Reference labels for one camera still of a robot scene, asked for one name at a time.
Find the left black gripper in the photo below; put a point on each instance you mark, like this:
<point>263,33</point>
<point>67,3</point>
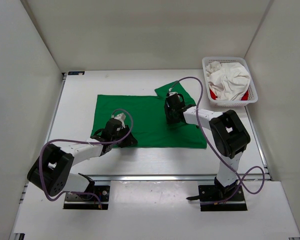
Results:
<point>130,140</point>

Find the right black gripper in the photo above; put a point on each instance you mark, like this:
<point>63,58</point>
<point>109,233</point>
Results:
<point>171,121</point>

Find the green polo shirt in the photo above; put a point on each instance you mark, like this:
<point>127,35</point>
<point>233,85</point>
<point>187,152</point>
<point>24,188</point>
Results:
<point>150,127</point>

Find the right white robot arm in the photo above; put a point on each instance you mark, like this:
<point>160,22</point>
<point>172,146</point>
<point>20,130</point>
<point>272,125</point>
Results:
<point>229,135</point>

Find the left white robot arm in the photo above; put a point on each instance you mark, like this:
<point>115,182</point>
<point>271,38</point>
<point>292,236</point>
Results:
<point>52,170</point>

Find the red t shirt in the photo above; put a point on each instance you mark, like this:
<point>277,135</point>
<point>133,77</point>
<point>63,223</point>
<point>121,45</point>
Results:
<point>228,95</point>

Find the white plastic basket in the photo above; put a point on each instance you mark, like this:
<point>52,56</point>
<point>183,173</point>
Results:
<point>252,94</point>

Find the white t shirt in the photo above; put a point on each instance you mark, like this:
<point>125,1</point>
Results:
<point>227,76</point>

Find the blue label sticker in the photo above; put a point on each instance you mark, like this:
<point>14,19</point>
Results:
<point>76,73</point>

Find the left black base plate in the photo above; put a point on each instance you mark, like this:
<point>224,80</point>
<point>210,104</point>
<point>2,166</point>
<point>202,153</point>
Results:
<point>89,202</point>

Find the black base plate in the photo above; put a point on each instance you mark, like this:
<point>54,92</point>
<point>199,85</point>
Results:
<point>210,201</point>
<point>89,202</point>

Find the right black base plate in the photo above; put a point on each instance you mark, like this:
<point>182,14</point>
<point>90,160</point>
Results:
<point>210,201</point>

